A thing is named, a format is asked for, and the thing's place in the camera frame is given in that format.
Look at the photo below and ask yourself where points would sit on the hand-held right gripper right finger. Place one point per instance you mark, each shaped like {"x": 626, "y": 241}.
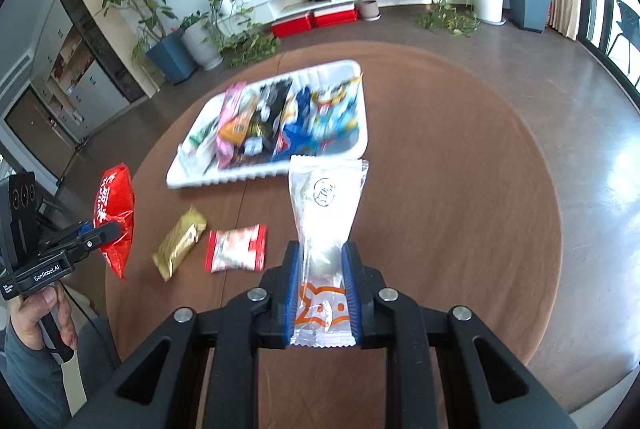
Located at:
{"x": 350, "y": 289}

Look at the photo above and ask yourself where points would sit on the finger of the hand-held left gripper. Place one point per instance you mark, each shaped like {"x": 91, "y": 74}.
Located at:
{"x": 85, "y": 226}
{"x": 107, "y": 232}

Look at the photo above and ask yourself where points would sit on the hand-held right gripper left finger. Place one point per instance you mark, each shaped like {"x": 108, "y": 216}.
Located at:
{"x": 292, "y": 289}

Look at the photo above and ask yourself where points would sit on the red snack bag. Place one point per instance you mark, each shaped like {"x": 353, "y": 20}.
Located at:
{"x": 115, "y": 199}

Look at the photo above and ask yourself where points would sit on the clear snack packet orange print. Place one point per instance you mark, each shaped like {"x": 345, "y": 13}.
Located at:
{"x": 322, "y": 209}

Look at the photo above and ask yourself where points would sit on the white foam tray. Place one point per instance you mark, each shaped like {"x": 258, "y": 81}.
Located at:
{"x": 240, "y": 177}

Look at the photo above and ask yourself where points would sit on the person's left forearm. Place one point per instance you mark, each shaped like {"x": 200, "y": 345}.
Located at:
{"x": 35, "y": 389}

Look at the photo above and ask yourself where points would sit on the person's left hand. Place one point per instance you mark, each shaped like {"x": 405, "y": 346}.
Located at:
{"x": 27, "y": 319}

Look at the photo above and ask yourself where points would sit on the red and white candy packet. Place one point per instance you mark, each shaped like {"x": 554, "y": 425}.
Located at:
{"x": 235, "y": 249}

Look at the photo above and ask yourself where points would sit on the gold snack packet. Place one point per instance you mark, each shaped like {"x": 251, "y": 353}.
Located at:
{"x": 177, "y": 244}

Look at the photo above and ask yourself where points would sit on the brown door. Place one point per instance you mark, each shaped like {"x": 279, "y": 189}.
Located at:
{"x": 35, "y": 129}

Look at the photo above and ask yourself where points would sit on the pile of assorted packets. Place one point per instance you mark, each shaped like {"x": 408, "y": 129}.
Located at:
{"x": 260, "y": 119}

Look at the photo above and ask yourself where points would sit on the wooden shelf cabinet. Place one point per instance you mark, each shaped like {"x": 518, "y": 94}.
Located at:
{"x": 105, "y": 54}

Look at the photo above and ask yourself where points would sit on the potted tree blue pot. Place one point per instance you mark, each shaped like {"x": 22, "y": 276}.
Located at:
{"x": 170, "y": 59}

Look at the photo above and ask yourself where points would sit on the potted plant white ribbed pot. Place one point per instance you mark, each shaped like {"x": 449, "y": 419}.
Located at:
{"x": 200, "y": 49}

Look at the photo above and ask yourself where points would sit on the trailing green vine plant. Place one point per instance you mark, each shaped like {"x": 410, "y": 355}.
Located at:
{"x": 255, "y": 49}
{"x": 450, "y": 24}

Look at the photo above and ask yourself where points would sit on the red storage box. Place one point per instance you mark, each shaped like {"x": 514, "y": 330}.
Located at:
{"x": 292, "y": 26}
{"x": 335, "y": 17}

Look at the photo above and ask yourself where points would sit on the empty pinkish flower pot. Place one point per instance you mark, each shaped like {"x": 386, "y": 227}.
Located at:
{"x": 370, "y": 10}

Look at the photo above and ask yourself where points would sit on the glass window door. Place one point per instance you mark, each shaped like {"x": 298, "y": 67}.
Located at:
{"x": 615, "y": 24}

